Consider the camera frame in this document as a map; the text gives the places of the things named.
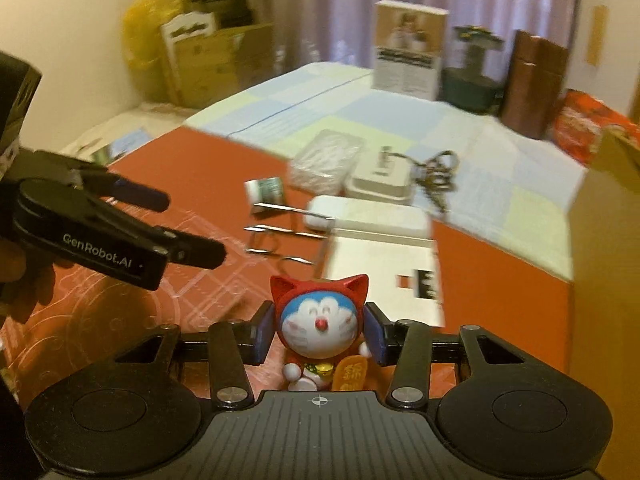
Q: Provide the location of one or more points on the white box with picture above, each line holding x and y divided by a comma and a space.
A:
407, 50

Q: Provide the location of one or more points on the small white tray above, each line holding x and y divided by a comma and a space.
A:
380, 182

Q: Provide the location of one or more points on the purple curtain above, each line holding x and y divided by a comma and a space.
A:
325, 10

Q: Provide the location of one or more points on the white scalloped cardboard box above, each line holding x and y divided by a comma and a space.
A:
187, 60

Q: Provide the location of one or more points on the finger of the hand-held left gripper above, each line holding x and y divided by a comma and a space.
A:
200, 251
145, 199

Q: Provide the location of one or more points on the red patterned mat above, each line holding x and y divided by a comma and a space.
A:
210, 175

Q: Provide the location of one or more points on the person's left hand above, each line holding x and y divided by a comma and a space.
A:
20, 280

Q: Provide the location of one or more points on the yellow wall strip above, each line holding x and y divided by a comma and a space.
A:
597, 35

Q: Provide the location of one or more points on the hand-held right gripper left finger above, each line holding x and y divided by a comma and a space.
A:
262, 335

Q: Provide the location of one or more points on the thin metal tool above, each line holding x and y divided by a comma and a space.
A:
290, 209

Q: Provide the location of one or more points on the pastel patchwork blanket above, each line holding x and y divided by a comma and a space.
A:
310, 110

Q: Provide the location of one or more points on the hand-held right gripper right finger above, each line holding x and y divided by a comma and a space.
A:
375, 335

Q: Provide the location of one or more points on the white plastic case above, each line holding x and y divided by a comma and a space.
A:
370, 217

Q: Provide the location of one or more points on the blue booklet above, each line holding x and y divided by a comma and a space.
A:
127, 144

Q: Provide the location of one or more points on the brown cylinder canister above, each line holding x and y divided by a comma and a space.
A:
532, 85

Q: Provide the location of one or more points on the red snack bag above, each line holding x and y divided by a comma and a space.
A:
590, 125

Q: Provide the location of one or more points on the brown cardboard carton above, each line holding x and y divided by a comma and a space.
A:
240, 65

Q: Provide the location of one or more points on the red blue cat figurine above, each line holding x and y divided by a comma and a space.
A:
317, 325

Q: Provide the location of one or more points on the clear plastic swab box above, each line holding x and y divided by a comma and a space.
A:
327, 160

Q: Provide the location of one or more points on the yellow plastic bag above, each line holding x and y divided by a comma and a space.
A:
145, 40

